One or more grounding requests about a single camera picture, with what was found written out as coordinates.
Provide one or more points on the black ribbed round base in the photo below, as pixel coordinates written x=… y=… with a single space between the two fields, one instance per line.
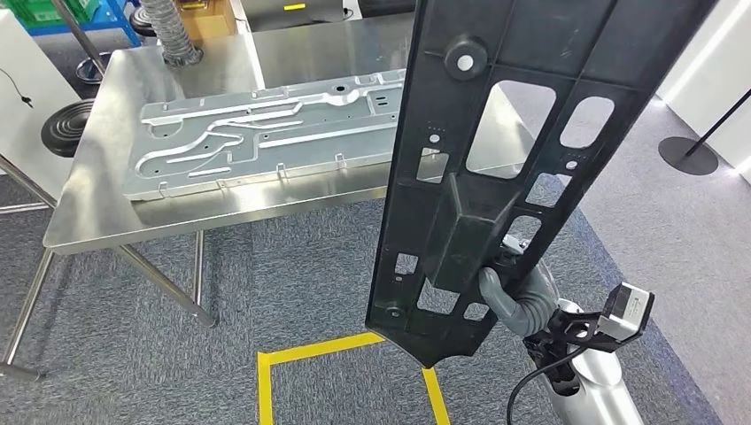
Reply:
x=64 y=129

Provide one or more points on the blue metal cart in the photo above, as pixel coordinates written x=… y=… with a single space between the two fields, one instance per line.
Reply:
x=120 y=23

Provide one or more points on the white board panel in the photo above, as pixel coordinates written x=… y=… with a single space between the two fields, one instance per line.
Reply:
x=35 y=58

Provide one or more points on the grey metal box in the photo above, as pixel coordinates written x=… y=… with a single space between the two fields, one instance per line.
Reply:
x=317 y=17

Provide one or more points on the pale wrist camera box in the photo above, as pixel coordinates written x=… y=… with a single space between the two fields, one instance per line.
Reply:
x=630 y=314

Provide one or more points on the white cabinet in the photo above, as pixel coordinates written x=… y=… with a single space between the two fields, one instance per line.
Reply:
x=704 y=58

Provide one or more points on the black plastic panel part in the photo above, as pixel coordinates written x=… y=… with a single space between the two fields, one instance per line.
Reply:
x=557 y=35

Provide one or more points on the cardboard box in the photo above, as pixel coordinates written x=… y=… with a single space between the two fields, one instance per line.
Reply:
x=211 y=23

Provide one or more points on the stamped sheet metal plate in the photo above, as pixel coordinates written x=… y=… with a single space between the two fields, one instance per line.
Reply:
x=293 y=152

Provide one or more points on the stainless steel workbench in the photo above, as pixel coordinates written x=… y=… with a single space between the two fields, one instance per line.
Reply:
x=100 y=193

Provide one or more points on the steel pole stand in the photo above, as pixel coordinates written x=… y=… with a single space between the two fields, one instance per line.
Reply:
x=94 y=70

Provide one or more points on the green plastic bins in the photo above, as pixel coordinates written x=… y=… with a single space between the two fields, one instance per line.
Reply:
x=41 y=12

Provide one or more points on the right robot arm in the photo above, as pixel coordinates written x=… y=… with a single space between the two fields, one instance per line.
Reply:
x=598 y=393

